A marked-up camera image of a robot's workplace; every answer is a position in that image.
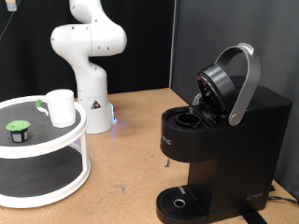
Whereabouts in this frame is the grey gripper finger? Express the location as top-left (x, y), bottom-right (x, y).
top-left (5, 0), bottom-right (18, 12)

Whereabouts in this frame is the white mug green taped handle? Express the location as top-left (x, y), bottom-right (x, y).
top-left (35, 89), bottom-right (78, 129)

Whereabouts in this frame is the green lidded coffee pod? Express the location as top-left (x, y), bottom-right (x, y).
top-left (5, 119), bottom-right (32, 144)

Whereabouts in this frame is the silver coffee machine handle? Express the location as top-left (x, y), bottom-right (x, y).
top-left (214, 42), bottom-right (262, 127)

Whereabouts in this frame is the black Keurig coffee machine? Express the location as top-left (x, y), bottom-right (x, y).
top-left (155, 42), bottom-right (293, 224)

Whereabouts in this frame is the black curtain backdrop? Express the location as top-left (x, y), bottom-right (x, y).
top-left (0, 0), bottom-right (176, 103)

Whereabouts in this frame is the white two-tier turntable shelf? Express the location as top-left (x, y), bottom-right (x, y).
top-left (0, 94), bottom-right (92, 209)

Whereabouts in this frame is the black tape strip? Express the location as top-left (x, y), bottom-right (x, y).
top-left (241, 211), bottom-right (269, 224)

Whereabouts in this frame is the black power cable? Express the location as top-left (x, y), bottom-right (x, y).
top-left (266, 195), bottom-right (299, 207)

